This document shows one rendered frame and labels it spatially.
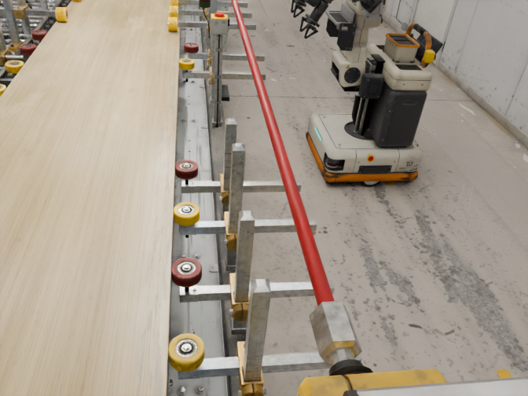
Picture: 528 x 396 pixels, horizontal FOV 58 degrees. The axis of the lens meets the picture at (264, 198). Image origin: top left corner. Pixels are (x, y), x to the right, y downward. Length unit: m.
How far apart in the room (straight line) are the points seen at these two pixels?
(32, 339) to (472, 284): 2.26
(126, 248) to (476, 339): 1.79
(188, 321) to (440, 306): 1.50
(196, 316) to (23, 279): 0.52
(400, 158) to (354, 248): 0.79
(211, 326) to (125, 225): 0.40
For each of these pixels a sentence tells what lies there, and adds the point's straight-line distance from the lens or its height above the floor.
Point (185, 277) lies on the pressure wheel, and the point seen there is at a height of 0.91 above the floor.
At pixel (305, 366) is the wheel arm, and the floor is 0.83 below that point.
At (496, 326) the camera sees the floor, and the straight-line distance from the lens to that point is 2.70.
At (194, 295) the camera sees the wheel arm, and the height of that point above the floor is 0.82.
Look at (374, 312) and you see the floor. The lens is 2.50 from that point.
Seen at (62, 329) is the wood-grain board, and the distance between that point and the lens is 1.20.
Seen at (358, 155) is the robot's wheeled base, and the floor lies 0.26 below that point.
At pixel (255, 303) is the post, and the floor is 1.11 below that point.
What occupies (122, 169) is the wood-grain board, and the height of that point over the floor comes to 0.90.
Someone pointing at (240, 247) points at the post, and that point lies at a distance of 1.16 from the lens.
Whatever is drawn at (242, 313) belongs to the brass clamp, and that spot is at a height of 0.81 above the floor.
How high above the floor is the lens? 1.80
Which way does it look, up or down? 36 degrees down
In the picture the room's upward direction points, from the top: 6 degrees clockwise
